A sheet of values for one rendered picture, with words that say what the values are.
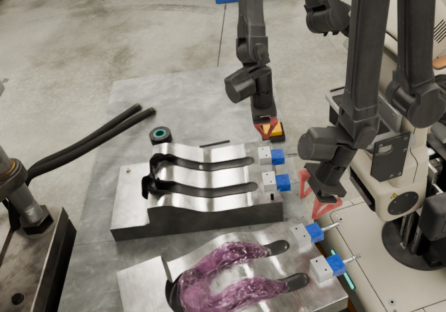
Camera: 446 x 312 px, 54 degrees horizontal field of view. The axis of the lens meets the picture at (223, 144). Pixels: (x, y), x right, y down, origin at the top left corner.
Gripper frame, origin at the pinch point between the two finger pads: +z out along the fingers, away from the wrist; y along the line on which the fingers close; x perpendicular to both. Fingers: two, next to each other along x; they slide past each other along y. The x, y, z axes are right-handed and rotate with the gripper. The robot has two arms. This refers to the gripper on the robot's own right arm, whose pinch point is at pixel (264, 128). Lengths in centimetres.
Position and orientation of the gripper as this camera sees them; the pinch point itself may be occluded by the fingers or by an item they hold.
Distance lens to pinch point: 126.5
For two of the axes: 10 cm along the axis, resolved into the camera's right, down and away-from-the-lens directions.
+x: 9.9, -1.2, -0.4
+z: 1.1, 7.5, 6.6
